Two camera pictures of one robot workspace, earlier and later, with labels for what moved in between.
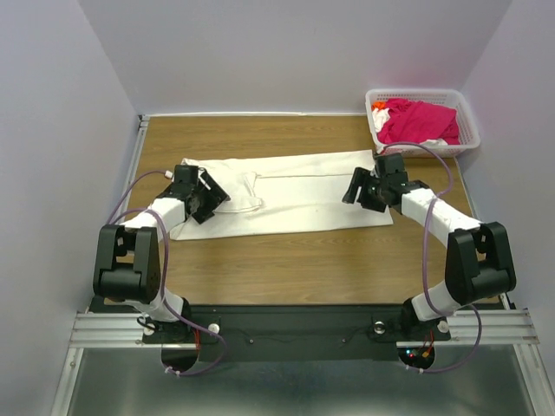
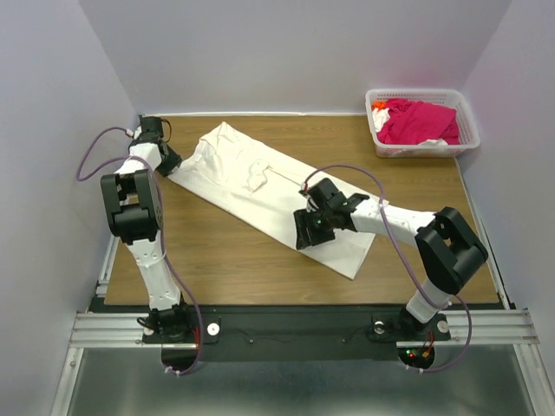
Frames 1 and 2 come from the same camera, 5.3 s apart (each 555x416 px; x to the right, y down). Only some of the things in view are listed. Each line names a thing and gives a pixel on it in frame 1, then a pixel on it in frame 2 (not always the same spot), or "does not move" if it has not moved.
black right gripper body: x=370 y=194 → x=320 y=225
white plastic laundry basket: x=440 y=117 does not move
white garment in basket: x=380 y=116 does not move
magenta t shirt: x=413 y=121 does not move
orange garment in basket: x=378 y=105 does not move
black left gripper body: x=208 y=200 → x=169 y=162
